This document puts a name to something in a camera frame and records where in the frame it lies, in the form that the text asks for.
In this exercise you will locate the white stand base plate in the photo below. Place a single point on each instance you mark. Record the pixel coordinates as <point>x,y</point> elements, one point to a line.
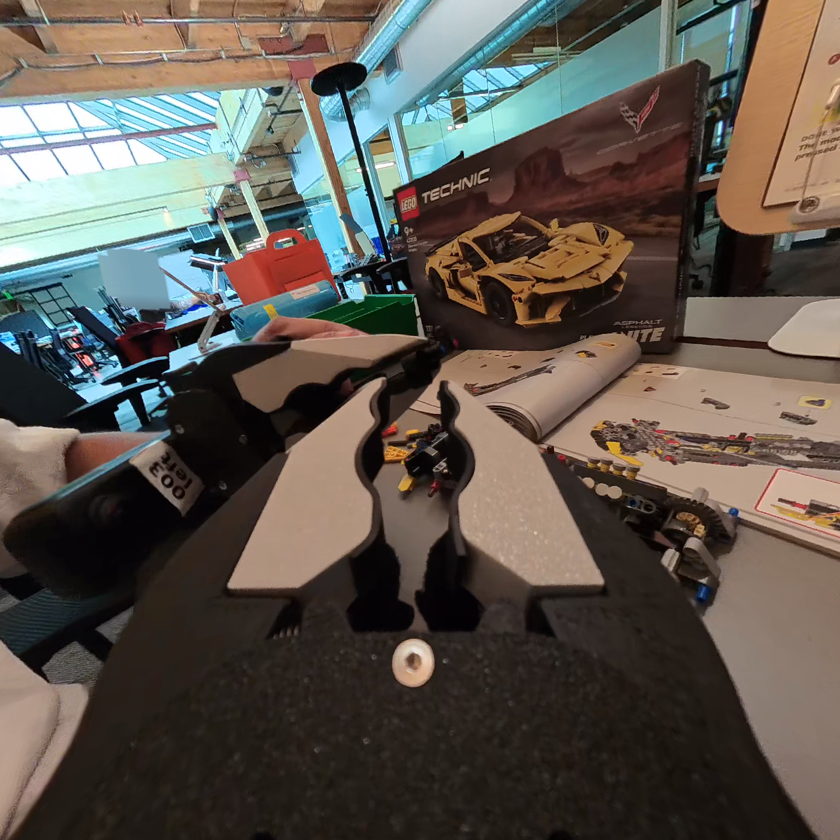
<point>807,328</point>

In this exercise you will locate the lego set box yellow car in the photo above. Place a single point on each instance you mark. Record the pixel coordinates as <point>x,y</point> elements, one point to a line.
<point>577,197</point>

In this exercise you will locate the person's left hand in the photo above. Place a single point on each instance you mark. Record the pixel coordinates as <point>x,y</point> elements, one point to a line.
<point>308,328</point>

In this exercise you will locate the orange tote bag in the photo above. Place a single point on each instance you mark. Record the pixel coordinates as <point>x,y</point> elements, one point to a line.
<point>282,269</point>

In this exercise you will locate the black disc floor lamp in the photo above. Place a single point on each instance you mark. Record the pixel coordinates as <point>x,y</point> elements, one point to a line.
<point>338,79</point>

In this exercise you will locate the black office chair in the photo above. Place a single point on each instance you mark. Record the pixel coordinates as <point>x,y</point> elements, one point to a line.
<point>39,394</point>

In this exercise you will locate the lego instruction booklet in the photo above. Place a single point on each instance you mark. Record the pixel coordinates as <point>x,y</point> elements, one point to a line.
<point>689,407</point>

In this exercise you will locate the person's left forearm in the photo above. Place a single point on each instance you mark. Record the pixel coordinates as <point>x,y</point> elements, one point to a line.
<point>118,453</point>

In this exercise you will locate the pile of yellow Lego pieces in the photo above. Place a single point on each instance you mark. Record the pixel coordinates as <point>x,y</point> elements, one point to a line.
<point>420,459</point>

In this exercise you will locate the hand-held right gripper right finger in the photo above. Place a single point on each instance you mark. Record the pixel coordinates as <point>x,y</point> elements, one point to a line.
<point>518,518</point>

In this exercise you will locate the green plastic bin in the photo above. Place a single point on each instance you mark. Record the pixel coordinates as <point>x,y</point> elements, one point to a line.
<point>380,315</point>

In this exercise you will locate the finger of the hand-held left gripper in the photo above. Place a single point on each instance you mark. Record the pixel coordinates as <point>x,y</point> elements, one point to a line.
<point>315,364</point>

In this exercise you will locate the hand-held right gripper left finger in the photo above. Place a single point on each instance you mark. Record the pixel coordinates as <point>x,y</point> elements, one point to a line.
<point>308,512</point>

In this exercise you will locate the teal plastic container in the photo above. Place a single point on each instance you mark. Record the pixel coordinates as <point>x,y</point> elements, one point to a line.
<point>289,305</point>

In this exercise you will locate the silver ventilation duct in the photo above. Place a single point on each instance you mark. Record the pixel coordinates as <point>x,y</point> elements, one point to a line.
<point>387,39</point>

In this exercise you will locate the wooden board with instruction sheet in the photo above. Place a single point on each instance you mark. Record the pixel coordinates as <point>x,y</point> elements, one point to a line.
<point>748,131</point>

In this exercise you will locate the partly built lego chassis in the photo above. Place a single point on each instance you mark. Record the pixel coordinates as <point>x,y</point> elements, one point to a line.
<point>689,525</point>

